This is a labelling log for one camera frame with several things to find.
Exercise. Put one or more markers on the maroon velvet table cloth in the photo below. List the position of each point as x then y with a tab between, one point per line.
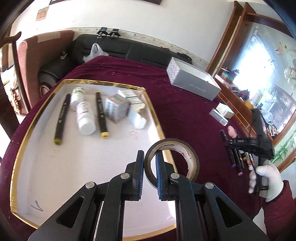
181	114

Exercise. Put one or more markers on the white gold tray box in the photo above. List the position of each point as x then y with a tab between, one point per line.
46	175

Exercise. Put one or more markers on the maroon armchair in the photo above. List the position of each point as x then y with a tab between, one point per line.
34	53

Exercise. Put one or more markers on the grey red striped carton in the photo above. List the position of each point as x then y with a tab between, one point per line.
218	116

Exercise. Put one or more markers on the pink fluffy ball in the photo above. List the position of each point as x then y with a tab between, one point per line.
232	132

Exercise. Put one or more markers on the brown tape roll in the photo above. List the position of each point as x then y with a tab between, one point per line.
167	145

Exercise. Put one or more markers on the black marker purple caps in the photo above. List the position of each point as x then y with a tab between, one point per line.
230	154

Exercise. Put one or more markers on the black marker olive caps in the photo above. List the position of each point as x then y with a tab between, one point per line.
62	120

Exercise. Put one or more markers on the brown wooden cabinet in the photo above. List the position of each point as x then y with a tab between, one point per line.
254	64

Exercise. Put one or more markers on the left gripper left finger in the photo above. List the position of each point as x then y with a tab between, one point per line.
133	190

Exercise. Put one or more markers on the black leather sofa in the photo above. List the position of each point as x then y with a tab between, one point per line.
58	68

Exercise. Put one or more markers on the dark wooden chair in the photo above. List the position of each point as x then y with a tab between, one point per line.
13	94

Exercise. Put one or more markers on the white red box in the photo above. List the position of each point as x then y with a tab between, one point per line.
136	105

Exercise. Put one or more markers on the white pink medicine box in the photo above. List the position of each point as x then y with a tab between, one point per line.
116	108

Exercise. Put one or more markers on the white bottle red label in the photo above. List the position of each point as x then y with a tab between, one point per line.
85	118

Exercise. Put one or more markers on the black marker yellow caps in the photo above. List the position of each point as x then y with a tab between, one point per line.
101	116

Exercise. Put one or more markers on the black camera clamps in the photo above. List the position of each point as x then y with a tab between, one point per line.
114	33

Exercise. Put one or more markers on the white plastic bag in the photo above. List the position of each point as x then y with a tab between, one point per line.
94	52

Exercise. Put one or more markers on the maroon sleeve forearm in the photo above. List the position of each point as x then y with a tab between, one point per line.
279	215

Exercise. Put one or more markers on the grey shoe box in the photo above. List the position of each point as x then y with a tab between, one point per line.
188	77

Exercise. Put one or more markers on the white bottle green label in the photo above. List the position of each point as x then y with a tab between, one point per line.
77	96

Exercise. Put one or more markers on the right white gloved hand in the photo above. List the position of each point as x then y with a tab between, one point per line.
269	175

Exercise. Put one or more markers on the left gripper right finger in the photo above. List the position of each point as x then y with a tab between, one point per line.
164	170

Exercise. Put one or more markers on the black marker peach caps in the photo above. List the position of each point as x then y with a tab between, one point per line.
241	160

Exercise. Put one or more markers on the black marker pink caps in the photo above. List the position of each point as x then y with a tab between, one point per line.
237	162

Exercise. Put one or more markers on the small cream cardboard box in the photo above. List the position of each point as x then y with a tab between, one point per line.
225	111

